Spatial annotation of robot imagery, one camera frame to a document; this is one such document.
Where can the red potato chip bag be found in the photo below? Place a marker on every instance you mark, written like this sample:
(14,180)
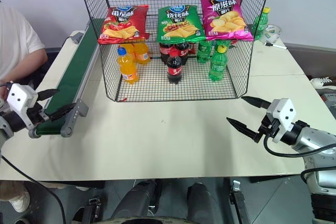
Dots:
(123,24)

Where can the white marker pen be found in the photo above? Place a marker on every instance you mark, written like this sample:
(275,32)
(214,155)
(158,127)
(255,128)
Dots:
(277,46)

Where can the person in white shirt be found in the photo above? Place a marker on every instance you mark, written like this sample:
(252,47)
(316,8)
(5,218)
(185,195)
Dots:
(15,43)

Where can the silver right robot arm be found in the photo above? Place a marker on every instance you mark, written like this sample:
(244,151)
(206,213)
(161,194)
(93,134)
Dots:
(317,142)

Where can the black table frame bracket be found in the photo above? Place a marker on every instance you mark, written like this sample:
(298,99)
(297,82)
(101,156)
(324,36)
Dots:
(239,200)
(92,208)

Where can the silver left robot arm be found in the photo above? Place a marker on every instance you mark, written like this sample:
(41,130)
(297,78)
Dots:
(10,124)

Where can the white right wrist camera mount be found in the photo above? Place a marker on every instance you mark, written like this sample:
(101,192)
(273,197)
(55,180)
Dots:
(282,111)

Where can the orange soda bottle blue cap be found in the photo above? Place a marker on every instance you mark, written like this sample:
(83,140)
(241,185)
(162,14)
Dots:
(127,68)

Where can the magenta potato chip bag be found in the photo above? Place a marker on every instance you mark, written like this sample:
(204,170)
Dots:
(225,16)

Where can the green soda bottle yellow cap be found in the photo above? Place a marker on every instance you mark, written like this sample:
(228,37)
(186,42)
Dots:
(218,64)
(260,24)

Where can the white shoe of person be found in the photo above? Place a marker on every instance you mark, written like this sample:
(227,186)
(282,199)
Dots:
(19,203)

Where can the cola bottle red label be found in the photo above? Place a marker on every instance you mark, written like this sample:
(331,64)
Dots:
(164,51)
(174,68)
(183,51)

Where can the grey equipment box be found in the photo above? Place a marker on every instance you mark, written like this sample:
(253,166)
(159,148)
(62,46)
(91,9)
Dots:
(329,103)

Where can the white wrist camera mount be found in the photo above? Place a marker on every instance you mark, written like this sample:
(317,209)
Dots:
(282,111)
(21,98)

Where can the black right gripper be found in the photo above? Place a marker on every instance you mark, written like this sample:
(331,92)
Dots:
(269,128)

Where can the green potato chip bag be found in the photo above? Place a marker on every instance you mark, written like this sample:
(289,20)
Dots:
(181,23)

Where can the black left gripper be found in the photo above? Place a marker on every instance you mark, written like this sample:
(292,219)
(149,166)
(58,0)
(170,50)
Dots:
(35,115)

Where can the green conveyor belt grey frame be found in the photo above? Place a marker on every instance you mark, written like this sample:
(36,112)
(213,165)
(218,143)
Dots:
(72,74)

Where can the dark rounded shape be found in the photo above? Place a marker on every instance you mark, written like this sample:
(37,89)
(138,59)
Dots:
(136,200)
(204,200)

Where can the small red snack packet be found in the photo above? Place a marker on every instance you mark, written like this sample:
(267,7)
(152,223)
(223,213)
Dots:
(192,48)

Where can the white sneaker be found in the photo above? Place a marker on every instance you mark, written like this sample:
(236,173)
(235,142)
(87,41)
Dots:
(321,81)

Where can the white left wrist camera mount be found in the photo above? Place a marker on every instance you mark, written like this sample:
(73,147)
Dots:
(21,98)

